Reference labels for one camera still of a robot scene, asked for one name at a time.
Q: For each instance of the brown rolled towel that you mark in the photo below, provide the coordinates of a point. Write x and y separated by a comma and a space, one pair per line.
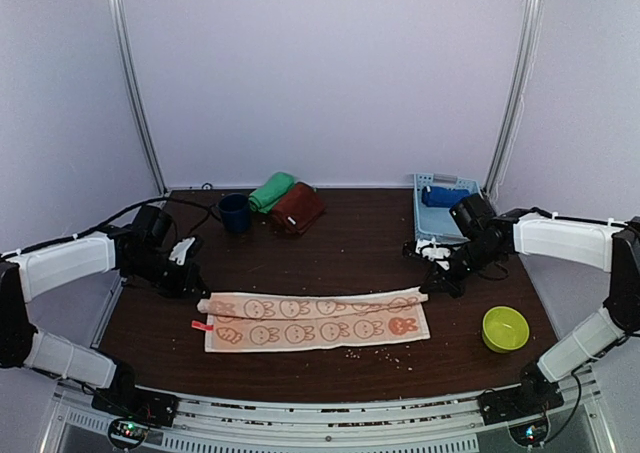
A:
298, 209

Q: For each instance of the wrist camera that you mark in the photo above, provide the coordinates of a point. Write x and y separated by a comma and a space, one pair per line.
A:
426, 250
182, 250

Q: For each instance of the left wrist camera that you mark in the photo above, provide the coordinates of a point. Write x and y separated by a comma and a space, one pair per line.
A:
182, 250

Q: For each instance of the front aluminium rail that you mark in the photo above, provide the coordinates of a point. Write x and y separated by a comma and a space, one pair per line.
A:
451, 423

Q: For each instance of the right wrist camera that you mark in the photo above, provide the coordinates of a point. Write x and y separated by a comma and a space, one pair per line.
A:
426, 250

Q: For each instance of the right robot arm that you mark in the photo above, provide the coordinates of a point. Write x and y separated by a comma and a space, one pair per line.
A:
575, 262

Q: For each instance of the dark blue mug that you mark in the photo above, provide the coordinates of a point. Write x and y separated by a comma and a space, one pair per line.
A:
234, 213

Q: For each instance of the yellow-green bowl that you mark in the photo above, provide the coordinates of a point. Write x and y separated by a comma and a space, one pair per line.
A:
504, 329

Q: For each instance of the left aluminium frame post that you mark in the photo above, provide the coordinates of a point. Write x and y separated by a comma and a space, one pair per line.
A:
134, 94

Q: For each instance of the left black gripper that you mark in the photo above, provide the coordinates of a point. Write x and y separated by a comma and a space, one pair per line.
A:
182, 288

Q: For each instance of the orange patterned towel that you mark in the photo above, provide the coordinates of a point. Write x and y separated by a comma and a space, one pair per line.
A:
240, 322

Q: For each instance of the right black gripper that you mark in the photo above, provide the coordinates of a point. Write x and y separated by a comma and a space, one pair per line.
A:
444, 283

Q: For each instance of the green rolled towel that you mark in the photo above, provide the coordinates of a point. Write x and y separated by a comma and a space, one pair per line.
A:
265, 197

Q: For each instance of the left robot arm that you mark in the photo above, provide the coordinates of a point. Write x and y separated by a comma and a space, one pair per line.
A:
134, 250

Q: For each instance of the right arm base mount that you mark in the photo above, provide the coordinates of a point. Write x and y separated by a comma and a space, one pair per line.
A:
520, 410

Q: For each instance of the light blue plastic basket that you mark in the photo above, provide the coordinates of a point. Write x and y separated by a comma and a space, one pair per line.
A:
436, 223

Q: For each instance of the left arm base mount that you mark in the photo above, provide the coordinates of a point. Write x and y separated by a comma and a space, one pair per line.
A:
136, 416

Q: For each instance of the right aluminium frame post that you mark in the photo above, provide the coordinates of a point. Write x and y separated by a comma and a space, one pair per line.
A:
515, 99

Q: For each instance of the blue towel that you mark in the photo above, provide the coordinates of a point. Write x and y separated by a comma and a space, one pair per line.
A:
440, 197

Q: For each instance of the aluminium frame post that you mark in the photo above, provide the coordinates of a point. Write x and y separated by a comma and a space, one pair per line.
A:
134, 94
515, 99

